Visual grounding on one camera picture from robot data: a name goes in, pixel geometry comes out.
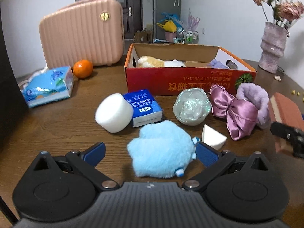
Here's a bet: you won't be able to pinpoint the purple linen drawstring pouch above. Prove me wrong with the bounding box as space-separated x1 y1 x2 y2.
206 59 229 69

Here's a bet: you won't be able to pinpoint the light blue plush toy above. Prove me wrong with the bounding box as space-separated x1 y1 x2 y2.
127 120 200 179

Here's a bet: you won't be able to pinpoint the pink ceramic vase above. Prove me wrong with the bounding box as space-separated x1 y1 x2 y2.
259 22 289 74

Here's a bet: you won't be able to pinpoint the orange fruit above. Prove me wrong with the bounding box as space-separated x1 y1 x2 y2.
73 60 93 79

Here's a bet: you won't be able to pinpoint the dark brown door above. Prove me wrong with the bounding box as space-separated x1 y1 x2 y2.
117 0 143 40

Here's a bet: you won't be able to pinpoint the yellow bag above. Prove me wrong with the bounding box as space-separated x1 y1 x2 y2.
156 20 177 33

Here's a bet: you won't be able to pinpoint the white round sponge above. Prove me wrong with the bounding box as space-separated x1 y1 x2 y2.
95 93 133 133

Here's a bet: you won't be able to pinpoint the brown layered sponge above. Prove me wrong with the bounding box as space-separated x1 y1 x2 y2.
268 93 303 158

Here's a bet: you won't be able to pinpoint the iridescent white shower cap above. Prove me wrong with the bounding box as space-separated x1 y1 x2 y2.
173 88 212 126

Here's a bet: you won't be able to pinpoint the blue tissue pocket pack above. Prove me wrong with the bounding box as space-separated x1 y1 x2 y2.
123 89 163 128

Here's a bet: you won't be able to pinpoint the white triangular sponge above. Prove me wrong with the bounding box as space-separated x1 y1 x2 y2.
201 125 227 151

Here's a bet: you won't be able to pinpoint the grey refrigerator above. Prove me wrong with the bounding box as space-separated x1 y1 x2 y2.
153 0 180 40

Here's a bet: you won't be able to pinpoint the pink ribbed suitcase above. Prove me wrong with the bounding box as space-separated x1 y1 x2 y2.
39 0 125 68

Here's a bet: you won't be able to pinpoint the red cardboard box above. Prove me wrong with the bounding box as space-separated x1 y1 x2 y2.
124 43 257 96

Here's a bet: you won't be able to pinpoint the cardboard box on floor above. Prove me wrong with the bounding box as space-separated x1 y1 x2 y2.
133 30 151 43

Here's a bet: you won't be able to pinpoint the lilac fluffy headband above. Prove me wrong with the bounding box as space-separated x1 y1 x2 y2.
236 83 271 129

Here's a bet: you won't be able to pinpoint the yellow white hamster plush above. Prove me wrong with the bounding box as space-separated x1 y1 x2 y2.
136 56 186 68

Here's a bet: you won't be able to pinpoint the blue tissue package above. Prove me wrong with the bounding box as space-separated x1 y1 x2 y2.
21 66 74 108

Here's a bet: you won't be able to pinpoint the fallen rose petal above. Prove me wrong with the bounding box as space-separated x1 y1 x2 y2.
274 76 281 81

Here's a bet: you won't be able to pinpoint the dried pink roses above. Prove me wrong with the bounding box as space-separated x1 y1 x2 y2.
253 0 303 30

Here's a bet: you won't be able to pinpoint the wire rack with bottles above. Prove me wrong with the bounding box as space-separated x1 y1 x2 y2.
182 30 198 44

